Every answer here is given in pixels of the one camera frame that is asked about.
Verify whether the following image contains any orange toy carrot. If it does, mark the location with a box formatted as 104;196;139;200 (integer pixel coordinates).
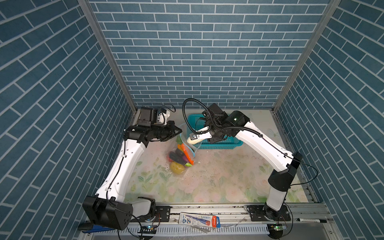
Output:
181;144;194;165

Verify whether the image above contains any white toy radish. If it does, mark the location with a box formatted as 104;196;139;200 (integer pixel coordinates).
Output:
187;133;212;145

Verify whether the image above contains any black toy eggplant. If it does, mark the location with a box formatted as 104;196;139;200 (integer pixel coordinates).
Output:
168;152;192;167

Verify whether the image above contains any clear zip top bag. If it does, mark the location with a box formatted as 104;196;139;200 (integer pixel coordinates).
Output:
166;123;201;177

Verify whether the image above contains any yellow toy potato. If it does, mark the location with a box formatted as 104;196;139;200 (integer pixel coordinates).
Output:
170;162;185;175

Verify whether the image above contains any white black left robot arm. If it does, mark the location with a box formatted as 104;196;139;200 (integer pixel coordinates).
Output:
83;121;182;231

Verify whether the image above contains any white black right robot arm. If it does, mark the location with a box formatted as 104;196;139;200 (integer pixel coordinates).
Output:
203;110;303;221

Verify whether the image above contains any teal plastic basket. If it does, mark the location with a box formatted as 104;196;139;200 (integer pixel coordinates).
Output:
187;114;243;150

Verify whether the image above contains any blue box cutter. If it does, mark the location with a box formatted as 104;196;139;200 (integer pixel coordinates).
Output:
78;222;110;233

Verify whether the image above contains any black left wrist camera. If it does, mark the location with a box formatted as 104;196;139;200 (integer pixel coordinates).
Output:
137;107;171;127

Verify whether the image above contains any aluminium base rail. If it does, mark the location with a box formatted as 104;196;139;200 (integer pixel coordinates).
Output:
79;203;342;240

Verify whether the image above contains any black marker on rail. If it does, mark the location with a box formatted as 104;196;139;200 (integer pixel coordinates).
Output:
296;218;328;223

